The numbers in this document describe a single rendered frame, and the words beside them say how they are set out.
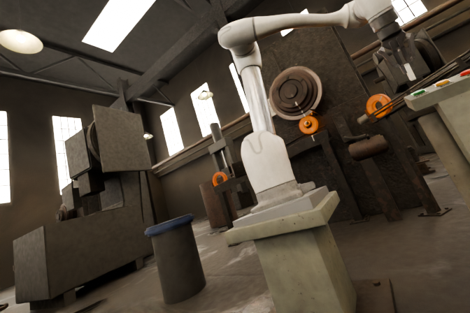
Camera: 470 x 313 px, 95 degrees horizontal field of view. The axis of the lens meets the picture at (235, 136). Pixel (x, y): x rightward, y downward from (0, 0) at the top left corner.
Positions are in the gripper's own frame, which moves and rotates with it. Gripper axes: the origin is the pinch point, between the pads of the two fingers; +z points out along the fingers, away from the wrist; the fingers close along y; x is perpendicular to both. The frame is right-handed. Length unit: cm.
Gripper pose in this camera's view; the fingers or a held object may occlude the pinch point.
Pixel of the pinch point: (409, 72)
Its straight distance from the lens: 114.5
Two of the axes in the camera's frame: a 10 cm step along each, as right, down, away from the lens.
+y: -7.7, 4.0, 5.0
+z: 4.8, 8.7, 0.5
